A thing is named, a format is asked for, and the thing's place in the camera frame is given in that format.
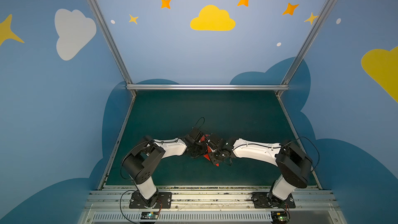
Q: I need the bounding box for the red square paper sheet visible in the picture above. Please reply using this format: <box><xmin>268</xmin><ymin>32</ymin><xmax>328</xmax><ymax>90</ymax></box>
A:
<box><xmin>199</xmin><ymin>134</ymin><xmax>212</xmax><ymax>161</ymax></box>

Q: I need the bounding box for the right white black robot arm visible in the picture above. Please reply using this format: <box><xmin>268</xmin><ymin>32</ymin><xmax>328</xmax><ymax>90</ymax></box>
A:
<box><xmin>201</xmin><ymin>135</ymin><xmax>313</xmax><ymax>208</ymax></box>

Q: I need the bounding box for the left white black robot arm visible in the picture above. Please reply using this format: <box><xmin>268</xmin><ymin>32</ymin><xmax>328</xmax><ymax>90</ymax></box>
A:
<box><xmin>121</xmin><ymin>133</ymin><xmax>206</xmax><ymax>208</ymax></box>

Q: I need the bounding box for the left green circuit board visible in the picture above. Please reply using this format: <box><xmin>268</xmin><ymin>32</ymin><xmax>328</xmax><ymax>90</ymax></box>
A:
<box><xmin>140</xmin><ymin>212</ymin><xmax>159</xmax><ymax>220</ymax></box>

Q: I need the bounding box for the green circuit board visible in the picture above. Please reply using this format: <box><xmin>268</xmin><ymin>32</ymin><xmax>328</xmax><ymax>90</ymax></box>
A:
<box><xmin>140</xmin><ymin>212</ymin><xmax>159</xmax><ymax>220</ymax></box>
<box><xmin>271</xmin><ymin>212</ymin><xmax>289</xmax><ymax>224</ymax></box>

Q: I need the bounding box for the right green circuit board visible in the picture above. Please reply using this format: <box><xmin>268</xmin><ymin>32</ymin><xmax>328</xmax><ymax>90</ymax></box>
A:
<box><xmin>271</xmin><ymin>212</ymin><xmax>289</xmax><ymax>224</ymax></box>

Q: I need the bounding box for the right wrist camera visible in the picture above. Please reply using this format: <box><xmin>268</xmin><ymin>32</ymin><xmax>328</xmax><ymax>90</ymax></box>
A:
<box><xmin>206</xmin><ymin>133</ymin><xmax>224</xmax><ymax>150</ymax></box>

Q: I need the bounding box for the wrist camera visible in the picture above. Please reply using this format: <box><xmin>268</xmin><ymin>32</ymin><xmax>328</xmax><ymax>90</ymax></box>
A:
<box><xmin>206</xmin><ymin>133</ymin><xmax>224</xmax><ymax>150</ymax></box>
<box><xmin>184</xmin><ymin>127</ymin><xmax>204</xmax><ymax>144</ymax></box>

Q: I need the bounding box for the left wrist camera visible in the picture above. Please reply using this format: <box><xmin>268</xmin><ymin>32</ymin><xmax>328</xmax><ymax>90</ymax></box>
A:
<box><xmin>184</xmin><ymin>127</ymin><xmax>204</xmax><ymax>144</ymax></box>

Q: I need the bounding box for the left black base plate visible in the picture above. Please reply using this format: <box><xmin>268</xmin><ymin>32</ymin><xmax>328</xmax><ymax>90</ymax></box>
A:
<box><xmin>129</xmin><ymin>191</ymin><xmax>173</xmax><ymax>209</ymax></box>

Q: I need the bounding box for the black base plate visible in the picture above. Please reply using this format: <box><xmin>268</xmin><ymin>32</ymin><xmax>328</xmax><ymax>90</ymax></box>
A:
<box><xmin>129</xmin><ymin>191</ymin><xmax>173</xmax><ymax>209</ymax></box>
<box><xmin>251</xmin><ymin>192</ymin><xmax>296</xmax><ymax>208</ymax></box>

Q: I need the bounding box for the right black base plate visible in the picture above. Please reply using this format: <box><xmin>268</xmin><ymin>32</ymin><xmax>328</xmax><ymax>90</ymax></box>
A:
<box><xmin>251</xmin><ymin>192</ymin><xmax>296</xmax><ymax>208</ymax></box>

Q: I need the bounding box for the aluminium frame horizontal bar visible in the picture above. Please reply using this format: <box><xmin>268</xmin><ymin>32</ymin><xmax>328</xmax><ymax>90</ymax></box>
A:
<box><xmin>126</xmin><ymin>84</ymin><xmax>289</xmax><ymax>91</ymax></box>

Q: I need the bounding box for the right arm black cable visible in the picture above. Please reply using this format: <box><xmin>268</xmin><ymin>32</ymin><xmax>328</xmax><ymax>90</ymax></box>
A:
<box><xmin>292</xmin><ymin>136</ymin><xmax>321</xmax><ymax>175</ymax></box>

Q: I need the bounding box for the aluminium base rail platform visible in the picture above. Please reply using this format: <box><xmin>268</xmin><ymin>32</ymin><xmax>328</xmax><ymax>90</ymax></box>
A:
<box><xmin>78</xmin><ymin>186</ymin><xmax>347</xmax><ymax>224</ymax></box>

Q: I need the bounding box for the left aluminium frame post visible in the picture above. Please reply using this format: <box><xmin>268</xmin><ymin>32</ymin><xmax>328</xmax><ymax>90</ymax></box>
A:
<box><xmin>86</xmin><ymin>0</ymin><xmax>133</xmax><ymax>86</ymax></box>

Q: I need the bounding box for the aluminium frame post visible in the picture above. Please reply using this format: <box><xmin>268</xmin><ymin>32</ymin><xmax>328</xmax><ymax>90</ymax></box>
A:
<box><xmin>276</xmin><ymin>0</ymin><xmax>338</xmax><ymax>98</ymax></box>
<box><xmin>86</xmin><ymin>0</ymin><xmax>133</xmax><ymax>86</ymax></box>

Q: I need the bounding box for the right aluminium frame post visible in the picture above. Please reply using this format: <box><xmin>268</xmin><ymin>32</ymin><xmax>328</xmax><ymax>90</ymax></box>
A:
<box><xmin>276</xmin><ymin>0</ymin><xmax>338</xmax><ymax>98</ymax></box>

